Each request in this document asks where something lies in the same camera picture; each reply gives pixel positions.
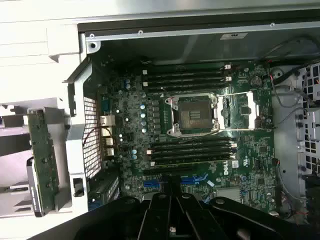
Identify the blue expansion slot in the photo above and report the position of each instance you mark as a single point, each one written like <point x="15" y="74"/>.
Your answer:
<point x="151" y="183"/>

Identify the black RAM slot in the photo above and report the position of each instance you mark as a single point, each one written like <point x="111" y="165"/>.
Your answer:
<point x="190" y="162"/>
<point x="190" y="156"/>
<point x="187" y="85"/>
<point x="190" y="143"/>
<point x="187" y="68"/>
<point x="187" y="79"/>
<point x="190" y="150"/>
<point x="187" y="73"/>

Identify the CPU socket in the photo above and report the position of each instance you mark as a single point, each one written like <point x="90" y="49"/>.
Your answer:
<point x="192" y="115"/>

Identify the thin locking lever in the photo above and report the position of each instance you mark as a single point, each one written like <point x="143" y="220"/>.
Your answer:
<point x="250" y="129"/>
<point x="235" y="94"/>

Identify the green Dell motherboard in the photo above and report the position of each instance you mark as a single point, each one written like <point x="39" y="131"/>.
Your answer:
<point x="250" y="155"/>

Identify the black case latch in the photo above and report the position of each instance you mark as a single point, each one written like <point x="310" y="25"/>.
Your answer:
<point x="78" y="187"/>

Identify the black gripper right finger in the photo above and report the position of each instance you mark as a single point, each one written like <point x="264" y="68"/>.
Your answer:
<point x="190" y="215"/>

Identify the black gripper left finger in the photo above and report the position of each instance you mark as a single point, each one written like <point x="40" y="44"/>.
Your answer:
<point x="160" y="215"/>

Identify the coin cell battery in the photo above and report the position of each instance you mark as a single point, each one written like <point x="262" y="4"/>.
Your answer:
<point x="256" y="80"/>

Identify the silver chipset heatsink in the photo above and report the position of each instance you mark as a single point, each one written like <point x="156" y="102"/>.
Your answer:
<point x="228" y="194"/>

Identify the silver socket cover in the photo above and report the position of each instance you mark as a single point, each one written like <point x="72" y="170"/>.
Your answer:
<point x="252" y="110"/>

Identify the silver drive cage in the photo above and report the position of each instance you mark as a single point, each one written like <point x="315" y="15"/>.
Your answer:
<point x="301" y="125"/>

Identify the open black PC case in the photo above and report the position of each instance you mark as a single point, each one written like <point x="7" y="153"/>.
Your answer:
<point x="77" y="140"/>

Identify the black expansion slot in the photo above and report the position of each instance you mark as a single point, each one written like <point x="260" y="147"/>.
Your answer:
<point x="170" y="171"/>

